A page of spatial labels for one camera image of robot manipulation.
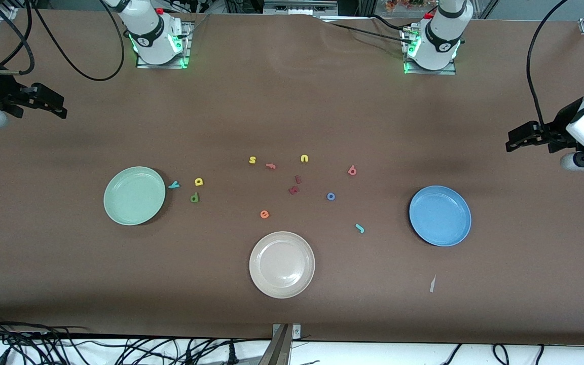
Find beige plate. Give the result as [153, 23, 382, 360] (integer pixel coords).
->
[249, 231, 316, 299]

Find blue plate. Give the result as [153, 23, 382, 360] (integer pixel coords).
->
[409, 185, 472, 247]

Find black cable on table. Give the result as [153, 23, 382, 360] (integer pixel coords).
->
[330, 23, 417, 46]

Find grey power strip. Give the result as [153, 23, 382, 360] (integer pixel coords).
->
[264, 0, 338, 16]

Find short black right arm cable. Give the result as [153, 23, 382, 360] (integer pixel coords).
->
[0, 0, 35, 77]

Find green plate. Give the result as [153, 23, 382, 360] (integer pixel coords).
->
[103, 166, 166, 226]

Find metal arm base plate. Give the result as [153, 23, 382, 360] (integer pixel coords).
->
[403, 28, 457, 76]
[136, 23, 192, 69]

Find orange flowers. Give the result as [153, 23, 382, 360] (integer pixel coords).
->
[384, 0, 439, 13]

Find small metal bracket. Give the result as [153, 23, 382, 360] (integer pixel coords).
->
[272, 323, 302, 341]

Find brown table cover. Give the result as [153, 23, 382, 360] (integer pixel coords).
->
[0, 9, 584, 346]

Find grey metal bar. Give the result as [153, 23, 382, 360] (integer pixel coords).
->
[259, 324, 293, 365]

